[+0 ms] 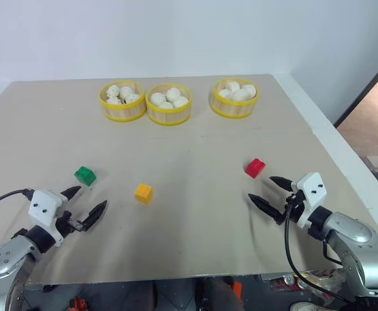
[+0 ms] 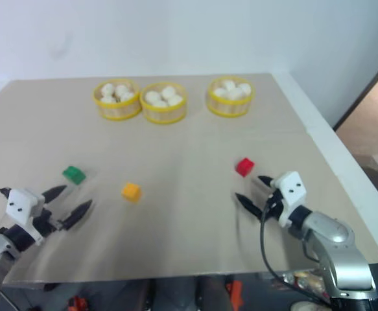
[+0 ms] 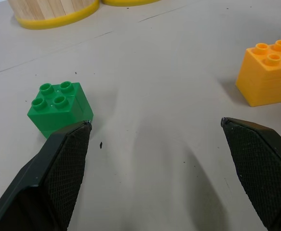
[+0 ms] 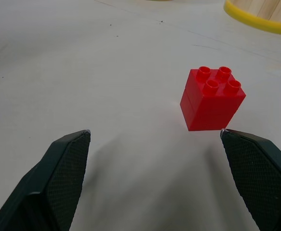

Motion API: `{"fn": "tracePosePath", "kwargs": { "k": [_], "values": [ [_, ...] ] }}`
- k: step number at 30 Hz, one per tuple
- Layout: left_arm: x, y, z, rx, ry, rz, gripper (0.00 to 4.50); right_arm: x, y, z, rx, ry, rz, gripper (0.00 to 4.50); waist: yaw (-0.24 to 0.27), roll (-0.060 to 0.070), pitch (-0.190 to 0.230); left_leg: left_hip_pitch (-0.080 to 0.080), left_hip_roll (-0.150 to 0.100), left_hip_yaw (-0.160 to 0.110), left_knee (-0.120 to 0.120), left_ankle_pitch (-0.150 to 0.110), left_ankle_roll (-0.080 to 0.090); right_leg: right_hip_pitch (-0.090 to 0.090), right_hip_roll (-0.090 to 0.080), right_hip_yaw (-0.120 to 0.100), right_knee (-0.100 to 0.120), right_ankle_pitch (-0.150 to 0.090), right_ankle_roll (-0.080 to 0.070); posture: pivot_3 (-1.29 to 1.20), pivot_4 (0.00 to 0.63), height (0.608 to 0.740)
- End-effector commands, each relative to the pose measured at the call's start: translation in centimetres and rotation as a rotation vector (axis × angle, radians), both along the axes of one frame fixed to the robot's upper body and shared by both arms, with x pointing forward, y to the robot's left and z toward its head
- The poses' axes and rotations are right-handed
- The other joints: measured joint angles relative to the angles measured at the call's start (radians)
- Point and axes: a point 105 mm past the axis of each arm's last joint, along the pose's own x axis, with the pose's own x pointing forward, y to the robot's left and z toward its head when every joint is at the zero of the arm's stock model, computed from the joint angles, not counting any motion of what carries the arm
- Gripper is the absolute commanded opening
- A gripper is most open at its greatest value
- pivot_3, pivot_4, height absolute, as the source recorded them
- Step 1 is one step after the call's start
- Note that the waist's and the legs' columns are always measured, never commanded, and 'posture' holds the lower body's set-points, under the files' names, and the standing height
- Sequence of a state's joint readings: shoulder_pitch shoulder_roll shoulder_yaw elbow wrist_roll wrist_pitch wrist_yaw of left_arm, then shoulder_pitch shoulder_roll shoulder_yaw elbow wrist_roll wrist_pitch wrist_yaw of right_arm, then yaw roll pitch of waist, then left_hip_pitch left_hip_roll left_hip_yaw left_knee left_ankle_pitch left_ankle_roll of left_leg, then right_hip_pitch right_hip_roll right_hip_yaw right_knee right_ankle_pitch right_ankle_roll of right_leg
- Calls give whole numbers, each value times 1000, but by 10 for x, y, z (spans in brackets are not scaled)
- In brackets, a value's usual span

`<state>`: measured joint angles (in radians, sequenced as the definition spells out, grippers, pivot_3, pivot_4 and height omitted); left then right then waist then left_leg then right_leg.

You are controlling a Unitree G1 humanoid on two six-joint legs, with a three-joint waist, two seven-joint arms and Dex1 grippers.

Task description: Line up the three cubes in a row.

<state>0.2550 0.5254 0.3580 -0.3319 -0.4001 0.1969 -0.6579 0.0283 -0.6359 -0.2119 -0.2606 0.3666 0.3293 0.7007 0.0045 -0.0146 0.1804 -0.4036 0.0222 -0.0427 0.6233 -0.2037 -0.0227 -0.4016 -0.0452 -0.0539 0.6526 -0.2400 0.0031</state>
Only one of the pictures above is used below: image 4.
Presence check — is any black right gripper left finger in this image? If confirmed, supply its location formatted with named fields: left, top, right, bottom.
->
left=0, top=129, right=92, bottom=231

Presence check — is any red toy brick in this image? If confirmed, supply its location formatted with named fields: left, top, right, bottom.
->
left=180, top=65, right=247, bottom=132

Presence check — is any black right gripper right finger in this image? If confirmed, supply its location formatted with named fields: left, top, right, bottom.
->
left=220, top=128, right=281, bottom=231

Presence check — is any wooden container with yellow rim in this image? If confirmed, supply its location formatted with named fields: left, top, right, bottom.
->
left=223, top=0, right=281, bottom=37

